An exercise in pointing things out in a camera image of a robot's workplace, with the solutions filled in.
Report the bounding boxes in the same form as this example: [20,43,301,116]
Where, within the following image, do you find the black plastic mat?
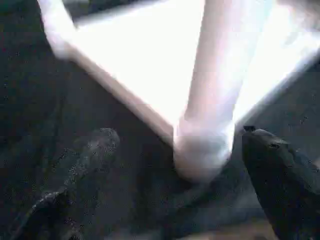
[0,0,320,240]

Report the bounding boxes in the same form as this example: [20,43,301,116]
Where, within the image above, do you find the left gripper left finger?
[10,127,121,240]

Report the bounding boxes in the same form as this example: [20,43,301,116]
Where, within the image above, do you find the white plastic table top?
[37,0,320,183]

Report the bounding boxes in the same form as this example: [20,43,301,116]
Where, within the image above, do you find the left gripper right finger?
[241,126,320,240]

